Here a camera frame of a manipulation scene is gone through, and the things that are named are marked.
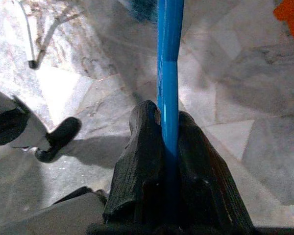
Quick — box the orange t-shirt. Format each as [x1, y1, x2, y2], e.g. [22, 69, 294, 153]
[273, 0, 294, 52]

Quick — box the blue plastic clothes hanger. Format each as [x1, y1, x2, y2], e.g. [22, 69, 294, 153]
[156, 0, 184, 221]

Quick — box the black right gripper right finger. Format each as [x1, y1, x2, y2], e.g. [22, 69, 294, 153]
[175, 110, 255, 235]

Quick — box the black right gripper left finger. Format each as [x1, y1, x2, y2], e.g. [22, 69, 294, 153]
[102, 99, 168, 230]

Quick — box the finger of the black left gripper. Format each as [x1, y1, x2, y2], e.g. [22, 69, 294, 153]
[35, 117, 82, 163]
[0, 107, 31, 147]

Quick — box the white tubular metal frame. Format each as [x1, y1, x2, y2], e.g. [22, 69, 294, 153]
[19, 0, 79, 70]

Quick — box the silver right robot leg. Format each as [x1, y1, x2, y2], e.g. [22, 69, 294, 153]
[0, 186, 107, 235]

